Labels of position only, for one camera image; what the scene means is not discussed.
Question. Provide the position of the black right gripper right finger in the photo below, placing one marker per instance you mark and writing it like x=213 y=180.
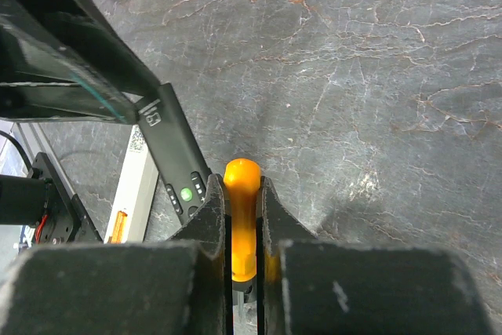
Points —
x=309 y=286

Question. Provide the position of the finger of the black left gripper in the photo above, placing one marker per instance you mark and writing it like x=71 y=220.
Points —
x=62 y=60

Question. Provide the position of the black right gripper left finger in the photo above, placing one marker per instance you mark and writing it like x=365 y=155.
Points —
x=178 y=286

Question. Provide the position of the black remote control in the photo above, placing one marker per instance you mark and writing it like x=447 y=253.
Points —
x=174 y=150

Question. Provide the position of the orange handle screwdriver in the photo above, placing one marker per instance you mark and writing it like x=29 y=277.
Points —
x=242 y=179

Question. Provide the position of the white remote control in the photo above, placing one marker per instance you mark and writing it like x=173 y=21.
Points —
x=135 y=190

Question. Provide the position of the orange battery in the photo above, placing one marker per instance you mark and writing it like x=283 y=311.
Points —
x=119 y=227

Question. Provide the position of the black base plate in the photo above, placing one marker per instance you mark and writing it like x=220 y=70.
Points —
x=65 y=219

